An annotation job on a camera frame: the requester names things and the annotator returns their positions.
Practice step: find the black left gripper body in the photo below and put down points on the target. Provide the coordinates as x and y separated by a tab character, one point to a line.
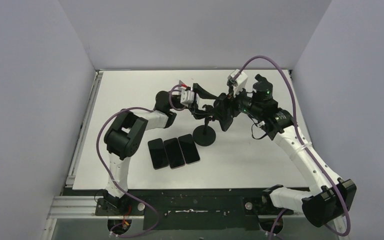
192	105

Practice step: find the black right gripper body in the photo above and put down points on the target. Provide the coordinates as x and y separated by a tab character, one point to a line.
230	108

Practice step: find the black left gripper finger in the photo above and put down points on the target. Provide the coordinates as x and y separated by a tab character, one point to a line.
204	114
201	93

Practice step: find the black tall phone stand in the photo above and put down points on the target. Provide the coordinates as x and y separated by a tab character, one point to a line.
204	135

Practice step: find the silver phone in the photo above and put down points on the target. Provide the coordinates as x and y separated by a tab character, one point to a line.
189	149

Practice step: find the purple phone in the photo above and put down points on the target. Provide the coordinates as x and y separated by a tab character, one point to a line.
174	153

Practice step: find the black phone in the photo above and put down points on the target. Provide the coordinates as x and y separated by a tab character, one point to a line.
223	111
158	154

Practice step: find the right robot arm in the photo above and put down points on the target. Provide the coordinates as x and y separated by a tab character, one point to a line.
329	196

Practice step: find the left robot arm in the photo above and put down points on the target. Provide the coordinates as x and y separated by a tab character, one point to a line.
123	132

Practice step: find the white folding phone stand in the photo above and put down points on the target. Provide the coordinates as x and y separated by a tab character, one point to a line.
183	87

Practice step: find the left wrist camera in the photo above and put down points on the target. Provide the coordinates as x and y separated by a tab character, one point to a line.
186	98

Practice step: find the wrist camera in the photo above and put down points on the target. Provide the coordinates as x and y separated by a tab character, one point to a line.
237	79
186	98

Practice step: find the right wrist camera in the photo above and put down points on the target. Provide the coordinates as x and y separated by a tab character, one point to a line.
237	79

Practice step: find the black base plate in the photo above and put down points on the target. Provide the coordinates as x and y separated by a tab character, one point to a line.
191	209

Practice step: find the aluminium side rail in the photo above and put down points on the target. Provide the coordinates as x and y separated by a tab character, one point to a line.
83	129

